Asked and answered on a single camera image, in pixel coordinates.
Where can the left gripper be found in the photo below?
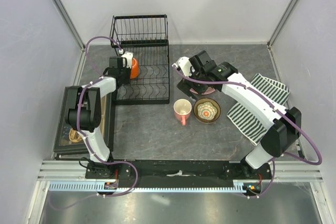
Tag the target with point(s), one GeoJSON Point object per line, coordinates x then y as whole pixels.
{"type": "Point", "coordinates": [127, 81]}

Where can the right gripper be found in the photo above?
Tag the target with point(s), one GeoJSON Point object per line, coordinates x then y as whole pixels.
{"type": "Point", "coordinates": [185, 85]}

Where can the orange mug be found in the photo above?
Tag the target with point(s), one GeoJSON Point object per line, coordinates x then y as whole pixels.
{"type": "Point", "coordinates": [134, 69]}

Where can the pink mug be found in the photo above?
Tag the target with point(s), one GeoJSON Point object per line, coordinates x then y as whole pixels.
{"type": "Point", "coordinates": [182, 110]}

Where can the pink plate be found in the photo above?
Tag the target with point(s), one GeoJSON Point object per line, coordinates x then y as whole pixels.
{"type": "Point", "coordinates": [208, 91]}

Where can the beige patterned cup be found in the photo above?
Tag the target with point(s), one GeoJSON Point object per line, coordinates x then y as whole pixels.
{"type": "Point", "coordinates": [202, 100]}

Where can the white patterned bowl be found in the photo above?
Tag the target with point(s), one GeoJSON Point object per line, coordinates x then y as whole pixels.
{"type": "Point", "coordinates": [207, 111]}

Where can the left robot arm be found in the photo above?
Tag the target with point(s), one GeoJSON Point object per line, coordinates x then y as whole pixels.
{"type": "Point", "coordinates": [83, 112]}

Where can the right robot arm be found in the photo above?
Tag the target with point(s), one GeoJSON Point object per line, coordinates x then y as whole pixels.
{"type": "Point", "coordinates": [282, 125]}

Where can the green striped towel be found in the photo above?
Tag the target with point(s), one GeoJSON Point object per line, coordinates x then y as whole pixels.
{"type": "Point", "coordinates": [244, 120]}

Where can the black glass-lid organizer box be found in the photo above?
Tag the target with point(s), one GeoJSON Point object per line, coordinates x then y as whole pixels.
{"type": "Point", "coordinates": [68, 142]}

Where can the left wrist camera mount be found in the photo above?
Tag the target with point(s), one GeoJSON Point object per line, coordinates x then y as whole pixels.
{"type": "Point", "coordinates": [127, 58]}

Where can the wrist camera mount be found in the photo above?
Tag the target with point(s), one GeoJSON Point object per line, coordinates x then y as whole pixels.
{"type": "Point", "coordinates": [127, 58]}
{"type": "Point", "coordinates": [184, 65]}

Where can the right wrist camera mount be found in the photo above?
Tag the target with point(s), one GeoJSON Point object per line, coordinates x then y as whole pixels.
{"type": "Point", "coordinates": [184, 65]}

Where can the black wire dish rack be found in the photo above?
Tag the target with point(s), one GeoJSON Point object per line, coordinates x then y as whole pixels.
{"type": "Point", "coordinates": [147, 37]}

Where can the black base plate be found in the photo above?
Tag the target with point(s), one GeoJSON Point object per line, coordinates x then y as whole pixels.
{"type": "Point", "coordinates": [127, 175]}

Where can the blue cable duct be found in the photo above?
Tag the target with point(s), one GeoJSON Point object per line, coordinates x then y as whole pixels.
{"type": "Point", "coordinates": [103, 187]}

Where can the aluminium frame rail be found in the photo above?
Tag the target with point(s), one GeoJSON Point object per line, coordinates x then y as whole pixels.
{"type": "Point", "coordinates": [284, 171]}

